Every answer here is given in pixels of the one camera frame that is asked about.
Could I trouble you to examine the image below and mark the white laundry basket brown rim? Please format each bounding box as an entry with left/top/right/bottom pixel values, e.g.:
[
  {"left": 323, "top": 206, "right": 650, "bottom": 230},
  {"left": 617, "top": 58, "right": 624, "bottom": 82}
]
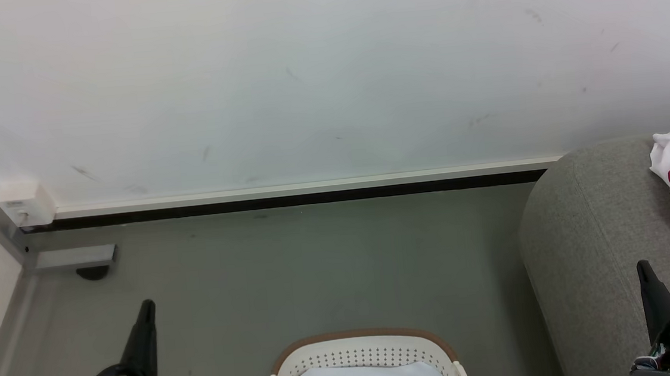
[{"left": 256, "top": 321, "right": 472, "bottom": 376}]

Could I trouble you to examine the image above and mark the black round foot pad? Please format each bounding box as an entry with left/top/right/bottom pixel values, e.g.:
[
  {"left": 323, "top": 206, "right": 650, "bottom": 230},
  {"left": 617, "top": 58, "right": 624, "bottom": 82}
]
[{"left": 76, "top": 264, "right": 112, "bottom": 283}]

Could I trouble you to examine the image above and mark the white wall socket box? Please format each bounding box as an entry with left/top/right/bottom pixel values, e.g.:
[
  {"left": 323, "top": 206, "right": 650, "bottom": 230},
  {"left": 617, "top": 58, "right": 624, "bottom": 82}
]
[{"left": 0, "top": 177, "right": 58, "bottom": 231}]

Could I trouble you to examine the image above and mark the white and black baseboard strip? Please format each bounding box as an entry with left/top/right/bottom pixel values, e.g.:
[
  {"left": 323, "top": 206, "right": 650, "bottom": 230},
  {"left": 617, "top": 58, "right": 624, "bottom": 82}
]
[{"left": 19, "top": 157, "right": 564, "bottom": 234}]

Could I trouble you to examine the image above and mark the grey fabric sofa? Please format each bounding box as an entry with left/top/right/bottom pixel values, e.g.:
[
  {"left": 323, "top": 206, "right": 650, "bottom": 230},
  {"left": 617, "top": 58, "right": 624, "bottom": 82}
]
[{"left": 511, "top": 133, "right": 670, "bottom": 376}]

